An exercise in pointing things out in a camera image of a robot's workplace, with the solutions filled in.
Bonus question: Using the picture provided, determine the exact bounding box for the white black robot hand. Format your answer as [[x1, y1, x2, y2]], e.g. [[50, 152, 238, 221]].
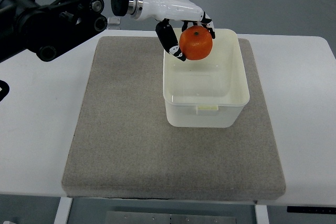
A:
[[128, 0, 215, 61]]

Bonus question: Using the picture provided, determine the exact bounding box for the orange fruit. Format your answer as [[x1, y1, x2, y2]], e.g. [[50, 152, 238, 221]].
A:
[[179, 26, 213, 60]]

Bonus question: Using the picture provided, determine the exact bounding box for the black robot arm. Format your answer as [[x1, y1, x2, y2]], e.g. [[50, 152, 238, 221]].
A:
[[1, 0, 215, 62]]

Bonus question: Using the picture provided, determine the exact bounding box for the white plastic box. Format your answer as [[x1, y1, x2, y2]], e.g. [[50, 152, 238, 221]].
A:
[[163, 29, 250, 128]]

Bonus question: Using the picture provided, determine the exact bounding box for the small clear floor plate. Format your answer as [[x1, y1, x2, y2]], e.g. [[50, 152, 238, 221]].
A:
[[108, 16, 121, 26]]

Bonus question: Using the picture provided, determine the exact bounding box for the grey fabric mat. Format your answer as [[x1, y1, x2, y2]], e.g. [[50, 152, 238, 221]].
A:
[[61, 37, 286, 201]]

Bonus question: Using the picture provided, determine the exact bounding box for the white right table leg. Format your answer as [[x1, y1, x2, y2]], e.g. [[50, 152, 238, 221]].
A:
[[255, 205, 270, 224]]

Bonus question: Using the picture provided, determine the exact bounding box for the white table leg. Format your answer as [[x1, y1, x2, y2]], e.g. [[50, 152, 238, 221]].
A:
[[54, 197, 72, 224], [255, 205, 270, 224]]

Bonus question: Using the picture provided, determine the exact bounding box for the black table control panel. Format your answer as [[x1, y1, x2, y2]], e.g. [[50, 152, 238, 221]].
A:
[[287, 206, 336, 215]]

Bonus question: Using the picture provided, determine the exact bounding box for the white left table leg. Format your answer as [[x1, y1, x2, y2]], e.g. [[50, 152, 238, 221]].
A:
[[54, 197, 72, 224]]

